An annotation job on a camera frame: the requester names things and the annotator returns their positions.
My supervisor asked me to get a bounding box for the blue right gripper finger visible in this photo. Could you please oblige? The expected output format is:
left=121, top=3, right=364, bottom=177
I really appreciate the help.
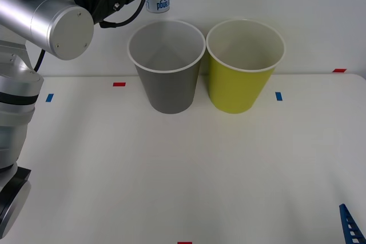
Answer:
left=339, top=203, right=366, bottom=244

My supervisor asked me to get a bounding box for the grey plastic waste bin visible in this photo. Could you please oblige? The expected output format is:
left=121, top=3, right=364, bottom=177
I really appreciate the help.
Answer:
left=127, top=20, right=206, bottom=115

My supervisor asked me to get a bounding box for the yellow-green plastic waste bin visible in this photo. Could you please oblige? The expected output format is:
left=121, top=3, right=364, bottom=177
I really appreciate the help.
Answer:
left=205, top=19, right=287, bottom=114

